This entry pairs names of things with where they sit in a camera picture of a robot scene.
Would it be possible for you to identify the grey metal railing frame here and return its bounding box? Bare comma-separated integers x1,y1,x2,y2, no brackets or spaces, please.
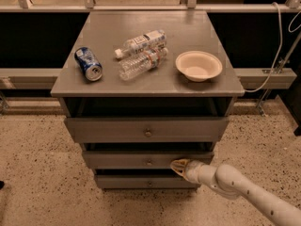
0,0,300,91

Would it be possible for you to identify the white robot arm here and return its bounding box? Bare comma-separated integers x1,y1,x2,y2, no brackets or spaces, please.
170,159,301,226

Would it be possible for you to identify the white cable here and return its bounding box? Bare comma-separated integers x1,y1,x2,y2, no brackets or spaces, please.
244,1,301,94

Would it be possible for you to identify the white paper bowl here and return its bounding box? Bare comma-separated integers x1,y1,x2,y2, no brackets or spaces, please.
175,51,223,82

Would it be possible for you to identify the white labelled plastic bottle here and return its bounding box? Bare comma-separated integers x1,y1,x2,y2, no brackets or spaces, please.
115,29,166,59

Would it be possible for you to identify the grey bottom drawer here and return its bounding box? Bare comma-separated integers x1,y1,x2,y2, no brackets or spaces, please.
95,175,198,189

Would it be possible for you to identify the clear plastic water bottle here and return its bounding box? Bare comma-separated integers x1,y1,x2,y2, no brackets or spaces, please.
119,47,168,81

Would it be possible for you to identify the metal support strut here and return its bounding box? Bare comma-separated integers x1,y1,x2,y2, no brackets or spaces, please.
256,31,301,117

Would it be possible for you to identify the grey wooden drawer cabinet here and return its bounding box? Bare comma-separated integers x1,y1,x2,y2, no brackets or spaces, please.
50,10,246,191

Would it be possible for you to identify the grey drawer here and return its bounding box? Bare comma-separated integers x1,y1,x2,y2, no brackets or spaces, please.
95,175,198,189
65,117,229,143
83,151,214,170

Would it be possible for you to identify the grey top drawer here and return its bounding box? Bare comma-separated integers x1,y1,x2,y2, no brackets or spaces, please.
65,117,229,143

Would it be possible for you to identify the blue soda can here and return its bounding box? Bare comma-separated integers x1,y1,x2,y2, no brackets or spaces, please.
74,47,103,81

